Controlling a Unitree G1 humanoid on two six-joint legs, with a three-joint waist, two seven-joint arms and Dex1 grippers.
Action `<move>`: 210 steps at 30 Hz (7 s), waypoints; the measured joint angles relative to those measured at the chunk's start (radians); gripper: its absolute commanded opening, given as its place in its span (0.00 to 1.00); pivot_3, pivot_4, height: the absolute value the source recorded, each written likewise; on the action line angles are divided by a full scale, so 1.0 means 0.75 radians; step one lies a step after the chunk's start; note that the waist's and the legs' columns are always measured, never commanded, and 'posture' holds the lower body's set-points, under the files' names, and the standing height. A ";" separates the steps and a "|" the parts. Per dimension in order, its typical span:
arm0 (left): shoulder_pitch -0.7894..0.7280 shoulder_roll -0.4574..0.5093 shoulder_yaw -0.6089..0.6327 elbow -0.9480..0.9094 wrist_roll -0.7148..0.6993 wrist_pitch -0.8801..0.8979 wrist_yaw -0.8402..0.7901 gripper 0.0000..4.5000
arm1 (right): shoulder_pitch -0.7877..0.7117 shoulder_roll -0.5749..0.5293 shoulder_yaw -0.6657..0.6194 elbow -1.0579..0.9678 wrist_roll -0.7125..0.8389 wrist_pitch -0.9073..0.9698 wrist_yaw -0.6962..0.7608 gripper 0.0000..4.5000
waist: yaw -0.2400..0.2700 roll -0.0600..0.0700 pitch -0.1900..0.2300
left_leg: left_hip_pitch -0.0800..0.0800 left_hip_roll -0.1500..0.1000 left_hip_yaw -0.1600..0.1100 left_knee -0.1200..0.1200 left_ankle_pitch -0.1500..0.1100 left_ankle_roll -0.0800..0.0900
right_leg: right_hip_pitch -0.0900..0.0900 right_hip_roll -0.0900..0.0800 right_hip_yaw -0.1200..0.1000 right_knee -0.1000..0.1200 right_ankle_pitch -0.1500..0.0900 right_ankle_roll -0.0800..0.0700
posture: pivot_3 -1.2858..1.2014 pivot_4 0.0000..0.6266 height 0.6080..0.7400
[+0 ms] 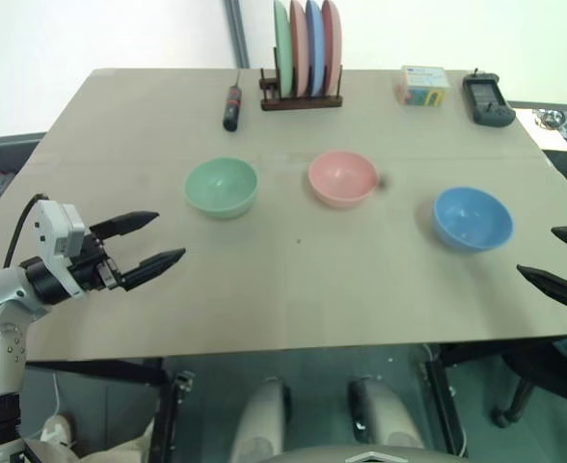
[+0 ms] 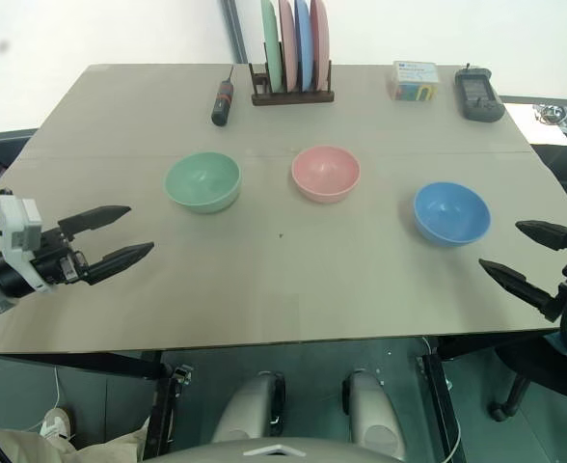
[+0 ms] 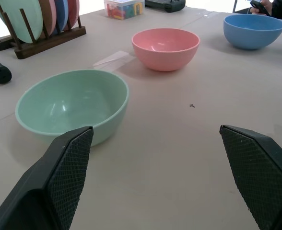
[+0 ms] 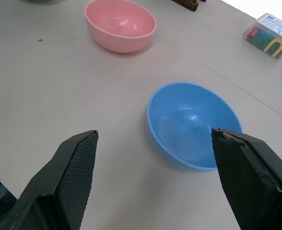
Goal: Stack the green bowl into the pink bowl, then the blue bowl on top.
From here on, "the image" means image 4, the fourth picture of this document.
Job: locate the blue plastic bowl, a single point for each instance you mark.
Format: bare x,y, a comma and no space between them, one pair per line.
179,124

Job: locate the dark wooden stand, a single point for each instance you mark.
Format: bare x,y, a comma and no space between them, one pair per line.
190,4

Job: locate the clear box of coloured letters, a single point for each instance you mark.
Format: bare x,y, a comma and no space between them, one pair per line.
269,38

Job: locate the pink plastic bowl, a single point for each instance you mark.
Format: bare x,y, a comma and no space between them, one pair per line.
121,26

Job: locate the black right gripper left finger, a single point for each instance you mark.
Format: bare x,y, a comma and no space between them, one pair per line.
66,177

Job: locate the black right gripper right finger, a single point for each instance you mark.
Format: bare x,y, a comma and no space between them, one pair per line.
249,182

